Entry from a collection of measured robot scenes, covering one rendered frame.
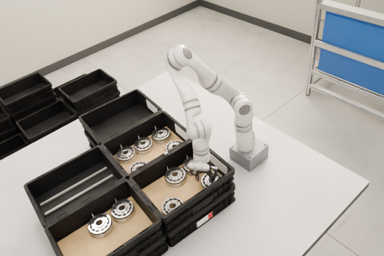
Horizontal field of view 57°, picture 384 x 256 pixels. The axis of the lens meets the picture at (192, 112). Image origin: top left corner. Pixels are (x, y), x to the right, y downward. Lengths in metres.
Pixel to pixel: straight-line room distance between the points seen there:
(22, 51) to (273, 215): 3.46
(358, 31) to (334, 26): 0.20
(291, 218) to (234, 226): 0.27
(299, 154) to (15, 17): 3.32
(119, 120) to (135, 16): 2.98
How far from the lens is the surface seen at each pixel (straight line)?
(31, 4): 4.36
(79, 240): 1.68
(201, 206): 1.62
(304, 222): 1.77
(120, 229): 1.65
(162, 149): 1.91
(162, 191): 1.72
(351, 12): 3.05
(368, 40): 3.07
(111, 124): 2.16
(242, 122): 1.75
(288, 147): 2.07
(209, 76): 1.55
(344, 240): 2.60
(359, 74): 3.22
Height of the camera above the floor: 2.15
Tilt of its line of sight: 39 degrees down
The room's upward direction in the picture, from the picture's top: 8 degrees counter-clockwise
